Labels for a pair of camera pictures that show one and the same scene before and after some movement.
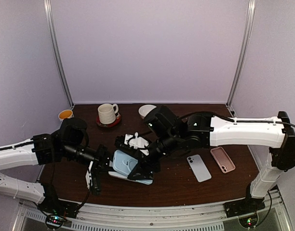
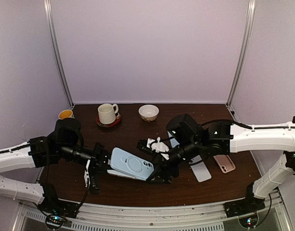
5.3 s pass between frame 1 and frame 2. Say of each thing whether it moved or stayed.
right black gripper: moved
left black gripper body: stayed
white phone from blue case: stayed
